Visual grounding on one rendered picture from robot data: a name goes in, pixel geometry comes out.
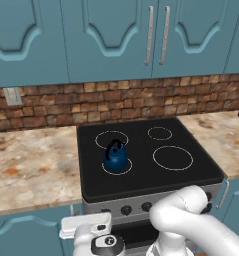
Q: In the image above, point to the teal base cupboard door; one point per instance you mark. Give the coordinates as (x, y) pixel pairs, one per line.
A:
(236, 206)
(24, 233)

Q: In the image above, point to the grey wall outlet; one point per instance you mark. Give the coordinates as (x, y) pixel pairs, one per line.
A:
(12, 96)

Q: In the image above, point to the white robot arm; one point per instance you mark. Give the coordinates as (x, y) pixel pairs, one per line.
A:
(187, 220)

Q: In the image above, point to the black and silver stove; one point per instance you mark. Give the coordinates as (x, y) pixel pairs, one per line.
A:
(147, 180)

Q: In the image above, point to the black stove knob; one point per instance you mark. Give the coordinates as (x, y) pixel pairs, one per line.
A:
(146, 206)
(126, 210)
(209, 196)
(105, 210)

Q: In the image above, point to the teal wall cupboard door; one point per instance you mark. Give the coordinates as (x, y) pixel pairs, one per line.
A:
(24, 40)
(197, 33)
(107, 33)
(237, 36)

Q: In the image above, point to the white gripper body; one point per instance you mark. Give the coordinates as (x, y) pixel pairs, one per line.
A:
(86, 221)

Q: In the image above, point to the blue kettle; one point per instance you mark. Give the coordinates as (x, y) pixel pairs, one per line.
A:
(115, 160)

